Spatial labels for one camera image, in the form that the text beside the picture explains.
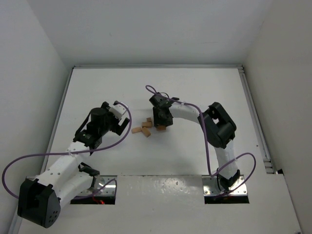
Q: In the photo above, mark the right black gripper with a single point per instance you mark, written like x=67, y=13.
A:
x=162, y=119

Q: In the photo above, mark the wood block one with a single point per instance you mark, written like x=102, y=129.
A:
x=136, y=130

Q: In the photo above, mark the wood block three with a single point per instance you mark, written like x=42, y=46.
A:
x=146, y=131

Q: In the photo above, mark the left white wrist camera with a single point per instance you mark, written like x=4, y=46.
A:
x=118, y=109

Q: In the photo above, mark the wood block four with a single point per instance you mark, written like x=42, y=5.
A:
x=161, y=128

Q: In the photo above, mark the metal base plate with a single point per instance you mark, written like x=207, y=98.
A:
x=104, y=185
x=212, y=188

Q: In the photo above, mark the wood block two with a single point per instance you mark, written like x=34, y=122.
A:
x=147, y=125

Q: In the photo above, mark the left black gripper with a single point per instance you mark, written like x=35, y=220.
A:
x=116, y=124

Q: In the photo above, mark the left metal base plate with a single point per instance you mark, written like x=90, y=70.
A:
x=104, y=185

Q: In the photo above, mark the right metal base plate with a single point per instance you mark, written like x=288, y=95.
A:
x=212, y=188

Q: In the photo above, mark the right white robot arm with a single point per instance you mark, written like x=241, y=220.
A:
x=217, y=126

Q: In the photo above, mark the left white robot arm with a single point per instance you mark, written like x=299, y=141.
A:
x=42, y=198

